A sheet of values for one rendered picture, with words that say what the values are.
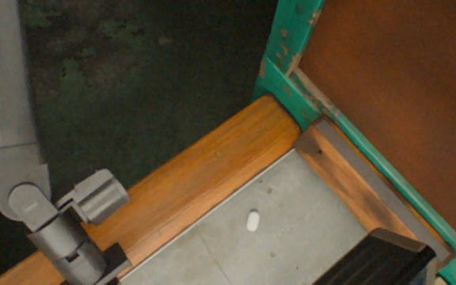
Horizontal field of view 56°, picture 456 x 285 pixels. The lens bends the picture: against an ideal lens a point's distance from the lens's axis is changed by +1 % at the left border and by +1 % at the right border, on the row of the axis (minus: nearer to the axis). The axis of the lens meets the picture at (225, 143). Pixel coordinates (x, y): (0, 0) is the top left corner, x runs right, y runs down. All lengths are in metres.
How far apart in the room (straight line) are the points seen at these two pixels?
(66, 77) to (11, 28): 1.28
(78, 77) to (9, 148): 1.28
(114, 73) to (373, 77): 1.29
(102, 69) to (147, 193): 1.09
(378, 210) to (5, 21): 0.58
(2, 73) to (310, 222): 0.55
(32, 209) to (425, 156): 0.52
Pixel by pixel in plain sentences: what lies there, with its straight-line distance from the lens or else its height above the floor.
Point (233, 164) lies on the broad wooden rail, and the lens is 0.78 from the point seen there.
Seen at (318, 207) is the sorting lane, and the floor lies 0.74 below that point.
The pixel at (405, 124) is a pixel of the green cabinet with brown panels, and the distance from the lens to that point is 0.65.
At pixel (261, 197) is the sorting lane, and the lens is 0.79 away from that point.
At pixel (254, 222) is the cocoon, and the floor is 0.76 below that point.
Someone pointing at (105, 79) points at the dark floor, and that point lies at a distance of 1.77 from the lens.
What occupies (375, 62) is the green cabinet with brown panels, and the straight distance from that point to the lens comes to 0.62.
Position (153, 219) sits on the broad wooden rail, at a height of 0.76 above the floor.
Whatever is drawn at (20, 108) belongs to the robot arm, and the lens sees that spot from 0.53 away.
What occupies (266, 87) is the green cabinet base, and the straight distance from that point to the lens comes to 0.87.
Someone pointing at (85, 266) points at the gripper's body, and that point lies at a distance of 0.60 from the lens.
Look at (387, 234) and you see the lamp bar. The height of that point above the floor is 1.07.
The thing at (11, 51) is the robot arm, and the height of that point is 1.09.
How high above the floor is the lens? 1.50
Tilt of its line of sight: 68 degrees down
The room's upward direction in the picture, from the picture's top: 11 degrees clockwise
